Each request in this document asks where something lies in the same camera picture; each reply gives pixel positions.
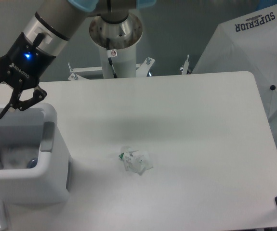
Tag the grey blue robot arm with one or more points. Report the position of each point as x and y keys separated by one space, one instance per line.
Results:
x=59 y=21

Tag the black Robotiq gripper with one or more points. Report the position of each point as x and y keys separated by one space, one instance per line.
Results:
x=25 y=63

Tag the white metal base frame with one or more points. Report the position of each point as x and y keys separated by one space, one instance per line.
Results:
x=141 y=70

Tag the white wrapper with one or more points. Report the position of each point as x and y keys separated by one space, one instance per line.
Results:
x=19 y=157
x=134 y=160

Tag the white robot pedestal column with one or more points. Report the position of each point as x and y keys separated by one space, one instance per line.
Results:
x=116 y=36

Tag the white plastic trash can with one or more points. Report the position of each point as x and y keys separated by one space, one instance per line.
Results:
x=48 y=181

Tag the white Superior umbrella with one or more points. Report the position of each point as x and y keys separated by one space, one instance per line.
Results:
x=247 y=43

